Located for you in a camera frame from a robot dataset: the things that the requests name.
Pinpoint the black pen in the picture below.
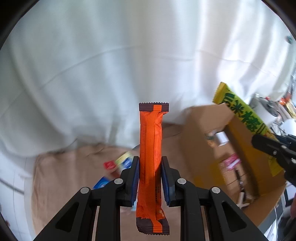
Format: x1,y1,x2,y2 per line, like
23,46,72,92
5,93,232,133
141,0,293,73
234,168,244,192

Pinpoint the maroon snack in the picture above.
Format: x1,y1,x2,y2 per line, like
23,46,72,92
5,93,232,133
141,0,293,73
220,154,241,171

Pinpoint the yellow green snack stick pack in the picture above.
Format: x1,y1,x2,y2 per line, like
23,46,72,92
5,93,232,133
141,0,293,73
212,81,285,178

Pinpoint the orange snack bar wrapper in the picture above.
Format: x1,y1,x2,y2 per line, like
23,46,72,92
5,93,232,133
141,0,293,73
136,102,170,235

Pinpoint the yellow blue tissue pack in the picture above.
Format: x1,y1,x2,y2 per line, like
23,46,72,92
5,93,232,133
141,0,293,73
115,152,133,172

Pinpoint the person's hand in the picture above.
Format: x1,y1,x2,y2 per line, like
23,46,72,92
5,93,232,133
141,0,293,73
290,194,296,218

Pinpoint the white plastic clip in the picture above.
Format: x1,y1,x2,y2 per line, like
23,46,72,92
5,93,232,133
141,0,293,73
236,191,250,209

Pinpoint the white rice cooker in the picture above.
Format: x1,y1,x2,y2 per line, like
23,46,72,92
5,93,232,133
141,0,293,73
249,93,280,128

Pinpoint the small white box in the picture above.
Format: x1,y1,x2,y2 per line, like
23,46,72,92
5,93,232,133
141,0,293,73
214,132,229,147

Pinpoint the brown cardboard box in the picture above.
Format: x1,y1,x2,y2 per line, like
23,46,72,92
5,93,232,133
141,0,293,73
181,104,285,225

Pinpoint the small red sachet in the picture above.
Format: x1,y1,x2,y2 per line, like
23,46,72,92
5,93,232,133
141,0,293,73
103,161,117,170

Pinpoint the pale green curtain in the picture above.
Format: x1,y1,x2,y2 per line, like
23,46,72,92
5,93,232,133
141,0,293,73
1,1,295,157

